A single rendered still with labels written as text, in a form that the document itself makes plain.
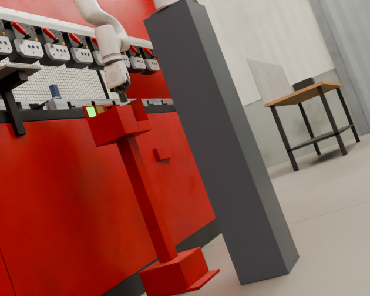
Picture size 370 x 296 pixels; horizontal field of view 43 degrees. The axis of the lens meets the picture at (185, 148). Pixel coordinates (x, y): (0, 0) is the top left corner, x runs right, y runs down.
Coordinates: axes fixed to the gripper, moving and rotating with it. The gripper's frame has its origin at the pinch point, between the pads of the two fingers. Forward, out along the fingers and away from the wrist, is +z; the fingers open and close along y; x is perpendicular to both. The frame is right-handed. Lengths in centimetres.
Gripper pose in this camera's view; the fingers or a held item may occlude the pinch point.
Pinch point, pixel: (123, 97)
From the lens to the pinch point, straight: 206.2
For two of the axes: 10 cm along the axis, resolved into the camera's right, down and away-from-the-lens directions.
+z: 2.7, 9.6, -0.1
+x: 4.7, -1.2, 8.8
